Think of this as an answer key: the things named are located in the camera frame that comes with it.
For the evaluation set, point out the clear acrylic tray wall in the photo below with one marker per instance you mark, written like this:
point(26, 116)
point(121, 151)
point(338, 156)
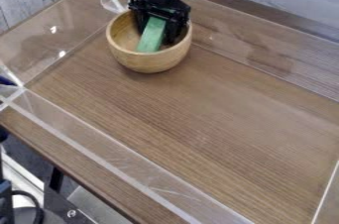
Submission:
point(225, 141)

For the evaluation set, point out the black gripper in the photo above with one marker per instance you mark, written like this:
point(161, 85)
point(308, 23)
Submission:
point(175, 24)

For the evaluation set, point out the green rectangular block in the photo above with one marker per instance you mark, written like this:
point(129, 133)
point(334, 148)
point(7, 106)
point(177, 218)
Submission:
point(153, 35)

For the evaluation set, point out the brown wooden bowl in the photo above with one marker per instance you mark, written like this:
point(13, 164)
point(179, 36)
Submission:
point(123, 38)

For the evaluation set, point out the black table leg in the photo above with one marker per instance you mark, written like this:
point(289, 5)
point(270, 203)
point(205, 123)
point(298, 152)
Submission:
point(57, 180)

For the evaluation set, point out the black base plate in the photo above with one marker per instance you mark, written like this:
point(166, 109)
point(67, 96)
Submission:
point(61, 211)

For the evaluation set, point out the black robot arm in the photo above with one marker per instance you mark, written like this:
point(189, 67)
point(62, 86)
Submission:
point(170, 11)

